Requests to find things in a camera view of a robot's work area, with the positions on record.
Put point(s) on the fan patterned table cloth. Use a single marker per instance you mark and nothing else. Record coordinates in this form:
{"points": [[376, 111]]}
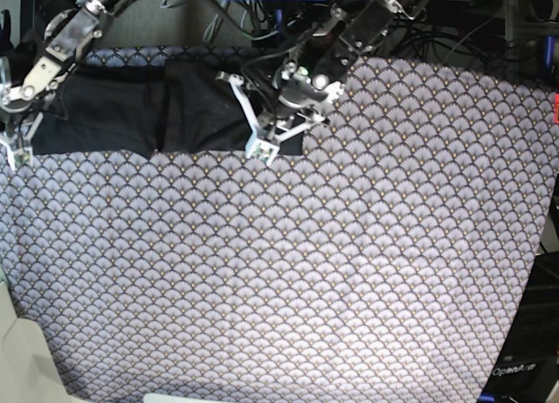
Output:
{"points": [[385, 263]]}

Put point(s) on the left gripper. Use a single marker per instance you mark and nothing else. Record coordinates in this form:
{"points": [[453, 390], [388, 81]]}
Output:
{"points": [[297, 109]]}

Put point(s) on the red black table clamp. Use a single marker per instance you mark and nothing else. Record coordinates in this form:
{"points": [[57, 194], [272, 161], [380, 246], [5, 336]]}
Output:
{"points": [[280, 58]]}

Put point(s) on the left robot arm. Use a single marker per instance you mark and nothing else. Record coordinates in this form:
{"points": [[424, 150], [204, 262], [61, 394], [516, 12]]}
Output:
{"points": [[327, 41]]}

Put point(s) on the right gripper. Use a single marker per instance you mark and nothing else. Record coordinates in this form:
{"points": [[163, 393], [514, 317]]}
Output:
{"points": [[17, 139]]}

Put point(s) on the black T-shirt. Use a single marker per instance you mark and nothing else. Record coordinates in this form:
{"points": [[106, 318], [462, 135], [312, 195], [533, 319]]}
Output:
{"points": [[179, 107]]}

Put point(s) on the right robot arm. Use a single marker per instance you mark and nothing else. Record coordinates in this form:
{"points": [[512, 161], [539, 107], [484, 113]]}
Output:
{"points": [[33, 73]]}

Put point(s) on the black OpenArm box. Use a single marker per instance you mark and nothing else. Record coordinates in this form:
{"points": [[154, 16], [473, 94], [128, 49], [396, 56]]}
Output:
{"points": [[527, 367]]}

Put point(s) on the red clamp right edge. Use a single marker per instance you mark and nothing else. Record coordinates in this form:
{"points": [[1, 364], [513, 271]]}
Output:
{"points": [[556, 108]]}

